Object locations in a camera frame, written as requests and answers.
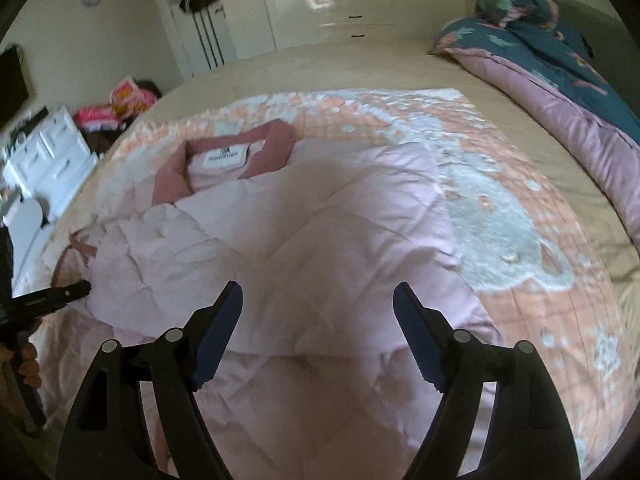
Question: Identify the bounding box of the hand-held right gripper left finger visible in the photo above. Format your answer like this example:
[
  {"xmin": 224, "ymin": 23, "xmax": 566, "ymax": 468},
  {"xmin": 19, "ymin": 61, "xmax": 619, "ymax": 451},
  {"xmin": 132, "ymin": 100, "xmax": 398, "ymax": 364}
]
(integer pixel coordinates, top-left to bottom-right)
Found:
[{"xmin": 55, "ymin": 280, "xmax": 244, "ymax": 480}]

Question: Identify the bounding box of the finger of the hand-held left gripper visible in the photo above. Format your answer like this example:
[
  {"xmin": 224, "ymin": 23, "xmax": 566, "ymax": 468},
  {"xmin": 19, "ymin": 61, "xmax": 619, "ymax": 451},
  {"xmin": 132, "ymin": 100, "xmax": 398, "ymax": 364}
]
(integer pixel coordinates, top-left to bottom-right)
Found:
[{"xmin": 11, "ymin": 280, "xmax": 92, "ymax": 318}]

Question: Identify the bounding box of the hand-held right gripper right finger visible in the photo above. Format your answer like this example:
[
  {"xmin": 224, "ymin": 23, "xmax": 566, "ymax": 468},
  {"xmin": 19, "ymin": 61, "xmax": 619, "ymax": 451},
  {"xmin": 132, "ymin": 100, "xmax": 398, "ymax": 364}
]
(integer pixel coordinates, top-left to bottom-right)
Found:
[{"xmin": 392, "ymin": 281, "xmax": 583, "ymax": 480}]

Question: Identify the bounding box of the pink quilted blanket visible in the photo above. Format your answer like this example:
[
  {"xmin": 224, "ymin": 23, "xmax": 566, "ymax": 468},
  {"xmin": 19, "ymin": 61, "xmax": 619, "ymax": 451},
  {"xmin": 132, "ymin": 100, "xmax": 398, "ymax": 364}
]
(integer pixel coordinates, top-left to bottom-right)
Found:
[{"xmin": 52, "ymin": 121, "xmax": 506, "ymax": 480}]

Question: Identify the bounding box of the person's left hand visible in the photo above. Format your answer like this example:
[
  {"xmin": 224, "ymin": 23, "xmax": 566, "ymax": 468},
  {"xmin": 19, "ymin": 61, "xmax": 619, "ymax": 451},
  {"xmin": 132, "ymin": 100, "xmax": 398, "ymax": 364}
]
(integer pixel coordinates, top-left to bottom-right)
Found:
[{"xmin": 0, "ymin": 340, "xmax": 42, "ymax": 390}]

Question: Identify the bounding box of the white chair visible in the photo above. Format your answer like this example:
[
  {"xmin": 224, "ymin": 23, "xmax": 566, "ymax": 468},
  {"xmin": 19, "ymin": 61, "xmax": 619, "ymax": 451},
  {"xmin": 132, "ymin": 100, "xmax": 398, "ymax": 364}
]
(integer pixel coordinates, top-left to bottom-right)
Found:
[{"xmin": 0, "ymin": 195, "xmax": 51, "ymax": 266}]

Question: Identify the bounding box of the orange and white printed blanket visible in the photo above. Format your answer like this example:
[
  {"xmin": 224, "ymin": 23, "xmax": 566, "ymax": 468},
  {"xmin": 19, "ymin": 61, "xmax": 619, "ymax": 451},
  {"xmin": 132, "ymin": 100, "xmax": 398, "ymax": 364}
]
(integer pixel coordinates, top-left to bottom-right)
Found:
[{"xmin": 12, "ymin": 87, "xmax": 626, "ymax": 480}]

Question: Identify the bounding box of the white dresser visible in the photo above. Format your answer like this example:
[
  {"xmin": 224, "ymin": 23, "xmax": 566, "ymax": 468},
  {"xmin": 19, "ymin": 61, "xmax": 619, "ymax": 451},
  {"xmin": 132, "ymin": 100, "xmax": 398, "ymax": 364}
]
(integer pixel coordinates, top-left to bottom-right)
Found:
[{"xmin": 0, "ymin": 104, "xmax": 100, "ymax": 221}]

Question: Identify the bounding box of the dark brown seat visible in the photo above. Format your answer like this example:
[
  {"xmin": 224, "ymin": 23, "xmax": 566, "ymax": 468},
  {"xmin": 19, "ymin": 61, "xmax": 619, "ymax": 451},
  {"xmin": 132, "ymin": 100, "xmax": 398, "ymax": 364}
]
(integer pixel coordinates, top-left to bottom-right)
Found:
[{"xmin": 82, "ymin": 79, "xmax": 163, "ymax": 157}]

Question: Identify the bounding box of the pink cloth pile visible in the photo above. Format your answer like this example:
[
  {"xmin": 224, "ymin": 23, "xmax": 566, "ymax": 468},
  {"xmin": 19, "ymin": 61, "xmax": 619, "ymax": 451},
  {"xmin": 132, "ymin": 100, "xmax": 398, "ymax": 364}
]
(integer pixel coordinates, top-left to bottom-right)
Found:
[{"xmin": 72, "ymin": 76, "xmax": 156, "ymax": 133}]

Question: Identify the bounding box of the beige bed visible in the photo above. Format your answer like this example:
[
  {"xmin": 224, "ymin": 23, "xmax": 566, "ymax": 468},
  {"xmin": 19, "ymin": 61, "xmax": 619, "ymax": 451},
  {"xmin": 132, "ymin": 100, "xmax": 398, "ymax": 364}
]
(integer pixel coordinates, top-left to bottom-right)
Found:
[{"xmin": 40, "ymin": 35, "xmax": 640, "ymax": 321}]

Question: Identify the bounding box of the teal floral pink quilt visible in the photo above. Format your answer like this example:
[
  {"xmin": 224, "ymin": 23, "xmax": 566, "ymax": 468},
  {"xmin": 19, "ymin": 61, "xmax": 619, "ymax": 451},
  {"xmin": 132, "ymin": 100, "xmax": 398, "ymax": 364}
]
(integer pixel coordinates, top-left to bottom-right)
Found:
[{"xmin": 429, "ymin": 0, "xmax": 640, "ymax": 241}]

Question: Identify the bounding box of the white door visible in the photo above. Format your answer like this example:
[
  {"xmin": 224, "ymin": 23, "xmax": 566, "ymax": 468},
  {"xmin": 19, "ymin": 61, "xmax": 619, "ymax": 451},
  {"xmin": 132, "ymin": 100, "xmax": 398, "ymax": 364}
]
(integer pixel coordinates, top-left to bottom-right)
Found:
[{"xmin": 150, "ymin": 0, "xmax": 277, "ymax": 78}]

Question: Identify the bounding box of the white glossy wardrobe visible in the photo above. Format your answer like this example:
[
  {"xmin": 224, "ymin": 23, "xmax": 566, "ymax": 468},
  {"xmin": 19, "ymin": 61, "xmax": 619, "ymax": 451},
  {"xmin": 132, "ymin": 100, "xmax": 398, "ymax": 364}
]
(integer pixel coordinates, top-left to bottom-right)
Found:
[{"xmin": 252, "ymin": 0, "xmax": 468, "ymax": 53}]

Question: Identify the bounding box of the black wall television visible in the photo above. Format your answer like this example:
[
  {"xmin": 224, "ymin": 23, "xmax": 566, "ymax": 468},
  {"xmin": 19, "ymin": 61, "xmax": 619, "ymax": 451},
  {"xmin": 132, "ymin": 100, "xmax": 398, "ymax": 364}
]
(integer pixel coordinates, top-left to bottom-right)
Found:
[{"xmin": 0, "ymin": 44, "xmax": 30, "ymax": 128}]

